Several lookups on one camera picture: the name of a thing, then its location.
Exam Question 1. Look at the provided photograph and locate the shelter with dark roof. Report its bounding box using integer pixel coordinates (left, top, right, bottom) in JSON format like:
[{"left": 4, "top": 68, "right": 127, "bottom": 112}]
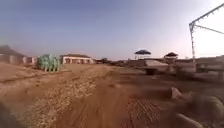
[
  {"left": 163, "top": 51, "right": 179, "bottom": 65},
  {"left": 133, "top": 49, "right": 152, "bottom": 61}
]

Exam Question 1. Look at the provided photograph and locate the long low pale building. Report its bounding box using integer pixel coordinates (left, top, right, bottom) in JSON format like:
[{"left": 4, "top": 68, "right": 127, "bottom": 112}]
[{"left": 60, "top": 53, "right": 96, "bottom": 65}]

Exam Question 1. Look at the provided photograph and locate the red dirt road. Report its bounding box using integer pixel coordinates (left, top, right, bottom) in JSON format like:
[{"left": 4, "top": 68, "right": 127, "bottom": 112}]
[{"left": 0, "top": 62, "right": 224, "bottom": 128}]

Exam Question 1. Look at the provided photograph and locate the green ribbed tank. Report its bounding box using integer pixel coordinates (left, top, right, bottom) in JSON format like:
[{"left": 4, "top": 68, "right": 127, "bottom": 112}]
[{"left": 36, "top": 53, "right": 62, "bottom": 73}]

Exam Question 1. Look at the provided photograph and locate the pile of rocks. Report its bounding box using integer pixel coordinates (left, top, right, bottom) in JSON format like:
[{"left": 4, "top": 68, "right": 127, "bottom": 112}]
[{"left": 169, "top": 86, "right": 224, "bottom": 128}]

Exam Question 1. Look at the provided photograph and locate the building with grey roof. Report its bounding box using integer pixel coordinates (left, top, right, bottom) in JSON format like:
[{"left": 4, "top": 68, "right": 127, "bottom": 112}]
[{"left": 0, "top": 44, "right": 37, "bottom": 66}]

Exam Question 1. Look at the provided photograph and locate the metal lattice frame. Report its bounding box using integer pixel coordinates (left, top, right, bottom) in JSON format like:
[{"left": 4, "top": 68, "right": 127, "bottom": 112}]
[{"left": 188, "top": 2, "right": 224, "bottom": 63}]

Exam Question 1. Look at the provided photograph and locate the grey wall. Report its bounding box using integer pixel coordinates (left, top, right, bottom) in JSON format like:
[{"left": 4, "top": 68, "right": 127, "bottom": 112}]
[{"left": 125, "top": 55, "right": 224, "bottom": 73}]

